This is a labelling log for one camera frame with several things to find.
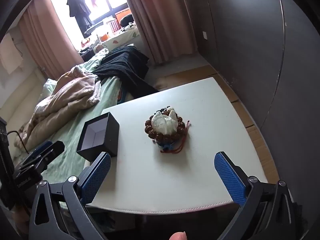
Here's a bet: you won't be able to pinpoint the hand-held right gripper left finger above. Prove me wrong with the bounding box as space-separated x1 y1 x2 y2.
28 152 111 240

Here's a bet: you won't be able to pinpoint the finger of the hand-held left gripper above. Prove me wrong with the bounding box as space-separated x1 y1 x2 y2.
25 141 65 163
15 159 48 180

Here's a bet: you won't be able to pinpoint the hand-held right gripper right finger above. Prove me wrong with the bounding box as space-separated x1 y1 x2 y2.
214 151 298 240

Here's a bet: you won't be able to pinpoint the black jewelry box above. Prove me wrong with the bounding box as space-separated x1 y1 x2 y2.
76 112 120 164

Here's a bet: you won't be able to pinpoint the red cord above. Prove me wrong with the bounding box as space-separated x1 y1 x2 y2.
160 121 191 154

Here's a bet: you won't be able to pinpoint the blue bead bracelet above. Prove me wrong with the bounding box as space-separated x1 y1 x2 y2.
159 140 177 153

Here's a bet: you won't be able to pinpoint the brown bead bracelet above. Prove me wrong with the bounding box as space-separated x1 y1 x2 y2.
145 107 187 143

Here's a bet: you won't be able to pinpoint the white carved pendant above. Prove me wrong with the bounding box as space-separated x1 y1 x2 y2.
151 107 179 135

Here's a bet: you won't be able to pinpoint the bed with green sheet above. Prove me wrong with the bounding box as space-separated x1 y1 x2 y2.
37 47 127 183

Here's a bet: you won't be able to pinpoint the cardboard floor sheets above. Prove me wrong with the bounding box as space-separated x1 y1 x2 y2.
152 65 279 178

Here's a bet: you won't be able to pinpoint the beige blanket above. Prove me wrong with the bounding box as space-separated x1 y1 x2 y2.
14 65 103 153

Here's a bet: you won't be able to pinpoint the blue orange printed cloth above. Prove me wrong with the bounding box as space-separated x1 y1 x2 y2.
116 86 127 104

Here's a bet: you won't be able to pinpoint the white hanging cloth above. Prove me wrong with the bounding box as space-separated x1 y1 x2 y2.
0 33 25 75

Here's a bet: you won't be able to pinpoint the pink curtain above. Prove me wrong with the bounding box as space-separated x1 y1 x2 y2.
123 0 200 64
18 0 84 80

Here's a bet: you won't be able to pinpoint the black blanket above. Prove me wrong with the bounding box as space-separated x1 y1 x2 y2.
93 45 160 98

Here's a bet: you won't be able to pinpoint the floral windowsill cloth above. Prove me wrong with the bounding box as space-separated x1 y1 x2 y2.
99 26 141 50

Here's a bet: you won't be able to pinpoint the red striped box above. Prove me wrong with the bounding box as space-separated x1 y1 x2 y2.
109 19 121 33

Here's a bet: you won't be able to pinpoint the hanging dark clothes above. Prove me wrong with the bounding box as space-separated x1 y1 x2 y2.
66 0 93 34

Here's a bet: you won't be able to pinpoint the black bag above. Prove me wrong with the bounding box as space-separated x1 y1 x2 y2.
120 14 136 28

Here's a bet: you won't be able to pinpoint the orange box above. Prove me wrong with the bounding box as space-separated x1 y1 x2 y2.
115 8 132 22

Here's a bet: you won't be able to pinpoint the black cable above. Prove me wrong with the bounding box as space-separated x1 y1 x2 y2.
5 129 29 154

